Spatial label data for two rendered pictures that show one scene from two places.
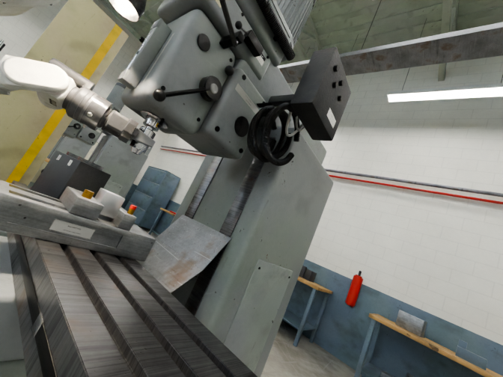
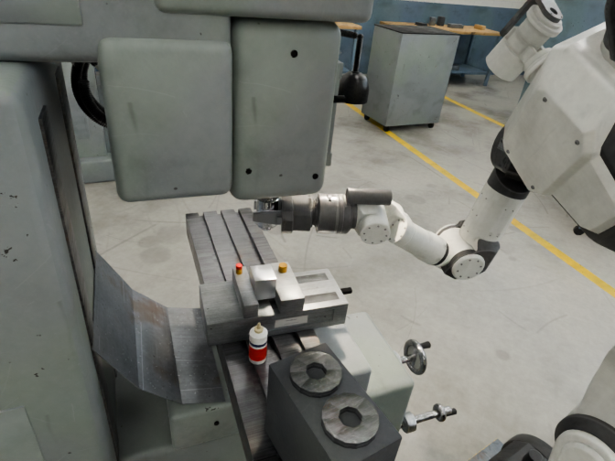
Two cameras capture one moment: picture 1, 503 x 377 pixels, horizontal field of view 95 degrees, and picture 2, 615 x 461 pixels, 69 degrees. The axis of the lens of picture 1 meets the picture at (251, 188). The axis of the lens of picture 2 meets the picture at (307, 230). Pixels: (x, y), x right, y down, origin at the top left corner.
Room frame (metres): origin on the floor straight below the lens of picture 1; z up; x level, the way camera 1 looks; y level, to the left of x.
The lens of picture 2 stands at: (1.40, 0.79, 1.72)
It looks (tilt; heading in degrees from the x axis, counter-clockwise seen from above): 32 degrees down; 205
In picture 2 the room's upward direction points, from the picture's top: 6 degrees clockwise
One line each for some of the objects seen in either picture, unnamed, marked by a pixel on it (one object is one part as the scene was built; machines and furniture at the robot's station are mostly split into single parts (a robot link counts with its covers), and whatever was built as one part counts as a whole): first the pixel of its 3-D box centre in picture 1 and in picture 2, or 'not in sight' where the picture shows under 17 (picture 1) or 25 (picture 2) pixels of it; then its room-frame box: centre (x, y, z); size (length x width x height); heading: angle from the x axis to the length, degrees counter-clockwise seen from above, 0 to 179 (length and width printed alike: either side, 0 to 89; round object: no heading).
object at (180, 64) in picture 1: (180, 78); (270, 102); (0.67, 0.35, 1.47); 0.21 x 0.19 x 0.32; 48
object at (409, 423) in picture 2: not in sight; (428, 415); (0.37, 0.81, 0.50); 0.22 x 0.06 x 0.06; 138
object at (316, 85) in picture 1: (324, 97); not in sight; (0.67, -0.10, 1.62); 0.20 x 0.09 x 0.21; 138
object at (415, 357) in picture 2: not in sight; (405, 359); (0.30, 0.69, 0.62); 0.16 x 0.12 x 0.12; 138
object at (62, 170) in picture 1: (71, 181); (325, 430); (0.94, 0.65, 1.02); 0.22 x 0.12 x 0.20; 59
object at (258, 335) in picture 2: not in sight; (258, 341); (0.79, 0.42, 0.97); 0.04 x 0.04 x 0.11
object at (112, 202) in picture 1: (107, 203); (262, 282); (0.67, 0.35, 1.03); 0.06 x 0.05 x 0.06; 46
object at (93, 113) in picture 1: (110, 122); (308, 213); (0.63, 0.43, 1.23); 0.13 x 0.12 x 0.10; 31
